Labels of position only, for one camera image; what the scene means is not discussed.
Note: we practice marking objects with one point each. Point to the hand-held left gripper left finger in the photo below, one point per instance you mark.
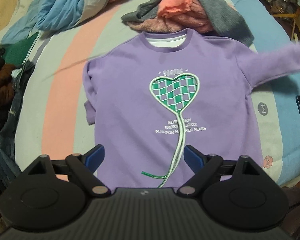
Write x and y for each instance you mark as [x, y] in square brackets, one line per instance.
[96, 156]

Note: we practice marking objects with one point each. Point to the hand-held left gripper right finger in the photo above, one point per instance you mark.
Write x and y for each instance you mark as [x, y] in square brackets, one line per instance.
[193, 158]

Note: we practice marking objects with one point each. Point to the purple sweatshirt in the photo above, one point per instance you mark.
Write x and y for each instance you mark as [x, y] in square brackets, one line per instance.
[130, 80]

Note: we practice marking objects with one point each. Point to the pile of dark clothes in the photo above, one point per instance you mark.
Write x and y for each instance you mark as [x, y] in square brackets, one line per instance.
[2, 85]

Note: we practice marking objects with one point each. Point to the striped bed sheet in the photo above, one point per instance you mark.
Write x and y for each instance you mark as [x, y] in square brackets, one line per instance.
[65, 92]

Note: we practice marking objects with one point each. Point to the green cloth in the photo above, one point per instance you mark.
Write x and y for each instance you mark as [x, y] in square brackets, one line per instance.
[17, 50]

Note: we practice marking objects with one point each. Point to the pink fluffy garment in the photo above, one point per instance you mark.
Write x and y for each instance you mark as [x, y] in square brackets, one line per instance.
[185, 17]

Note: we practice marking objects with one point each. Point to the grey knit sweater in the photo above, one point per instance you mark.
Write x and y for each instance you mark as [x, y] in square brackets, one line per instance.
[222, 15]

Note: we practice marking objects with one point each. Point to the striped duvet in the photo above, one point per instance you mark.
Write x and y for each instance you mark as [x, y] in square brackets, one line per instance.
[60, 7]

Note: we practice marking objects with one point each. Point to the coral folded cloth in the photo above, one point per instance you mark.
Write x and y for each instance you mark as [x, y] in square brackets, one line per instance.
[171, 5]

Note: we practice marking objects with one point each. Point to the wooden stand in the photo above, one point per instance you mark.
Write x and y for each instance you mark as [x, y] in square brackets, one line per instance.
[296, 22]

